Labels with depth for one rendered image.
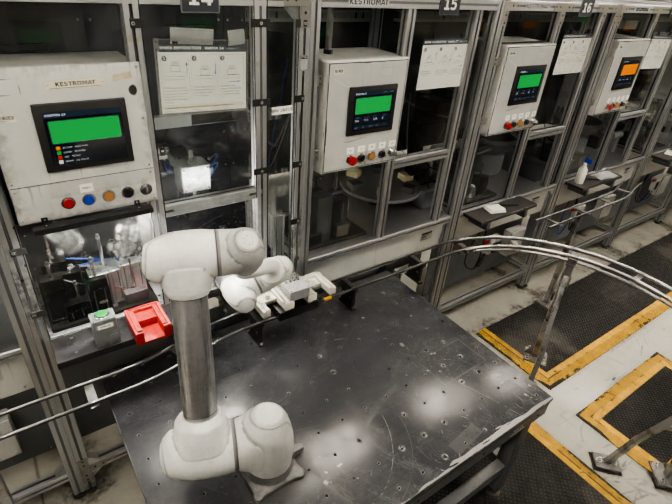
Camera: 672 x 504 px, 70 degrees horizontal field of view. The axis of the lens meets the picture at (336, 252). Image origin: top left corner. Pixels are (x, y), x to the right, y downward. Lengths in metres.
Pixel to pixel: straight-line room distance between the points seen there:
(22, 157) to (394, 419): 1.50
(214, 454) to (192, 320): 0.41
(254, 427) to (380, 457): 0.50
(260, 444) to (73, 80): 1.18
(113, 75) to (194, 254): 0.63
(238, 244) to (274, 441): 0.61
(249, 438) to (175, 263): 0.58
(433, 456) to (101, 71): 1.64
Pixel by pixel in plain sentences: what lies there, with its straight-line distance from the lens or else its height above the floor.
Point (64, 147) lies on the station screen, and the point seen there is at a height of 1.61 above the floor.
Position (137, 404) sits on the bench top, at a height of 0.68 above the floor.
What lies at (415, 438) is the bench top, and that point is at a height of 0.68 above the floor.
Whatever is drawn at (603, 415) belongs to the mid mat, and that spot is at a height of 0.01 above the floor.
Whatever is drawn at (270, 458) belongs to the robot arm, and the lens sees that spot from 1.58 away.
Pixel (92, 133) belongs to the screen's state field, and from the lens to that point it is 1.65.
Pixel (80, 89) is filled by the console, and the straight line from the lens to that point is 1.64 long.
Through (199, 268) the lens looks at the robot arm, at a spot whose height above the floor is 1.43.
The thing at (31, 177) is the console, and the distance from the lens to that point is 1.69.
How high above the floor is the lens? 2.14
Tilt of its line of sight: 32 degrees down
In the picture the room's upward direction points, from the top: 5 degrees clockwise
